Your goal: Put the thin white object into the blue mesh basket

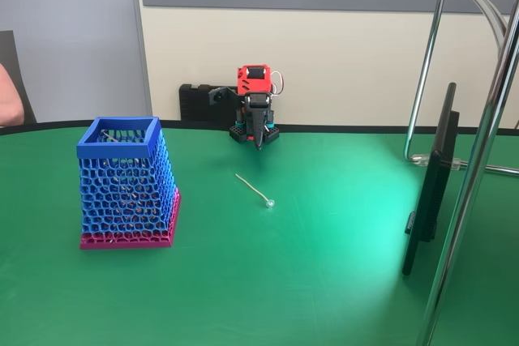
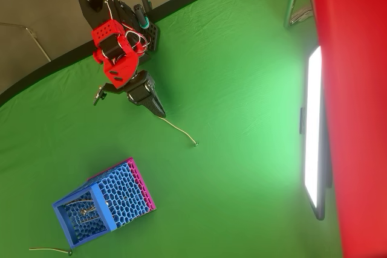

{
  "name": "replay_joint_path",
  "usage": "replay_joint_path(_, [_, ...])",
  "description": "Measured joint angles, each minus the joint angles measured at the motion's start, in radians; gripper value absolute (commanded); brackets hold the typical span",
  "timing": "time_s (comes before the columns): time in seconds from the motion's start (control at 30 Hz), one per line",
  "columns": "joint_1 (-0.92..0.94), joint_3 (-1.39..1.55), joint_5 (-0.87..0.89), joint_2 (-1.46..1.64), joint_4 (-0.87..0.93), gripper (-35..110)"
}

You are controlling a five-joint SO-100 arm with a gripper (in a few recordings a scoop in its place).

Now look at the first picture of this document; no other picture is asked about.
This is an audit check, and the bare person forearm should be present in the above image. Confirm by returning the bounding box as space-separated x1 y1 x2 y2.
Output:
0 62 26 127

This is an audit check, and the white red wrist cable loop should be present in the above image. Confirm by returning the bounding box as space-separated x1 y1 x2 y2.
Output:
270 70 285 97

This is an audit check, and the black flat light panel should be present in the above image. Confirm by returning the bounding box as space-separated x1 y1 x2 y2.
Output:
401 82 461 278

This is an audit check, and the chrome tube stand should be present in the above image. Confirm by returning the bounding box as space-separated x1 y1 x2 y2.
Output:
403 0 519 346

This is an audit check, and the blue and pink mesh basket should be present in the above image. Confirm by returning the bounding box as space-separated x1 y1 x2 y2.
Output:
76 117 182 250

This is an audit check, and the black plastic tool case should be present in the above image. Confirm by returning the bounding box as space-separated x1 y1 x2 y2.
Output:
179 83 240 122

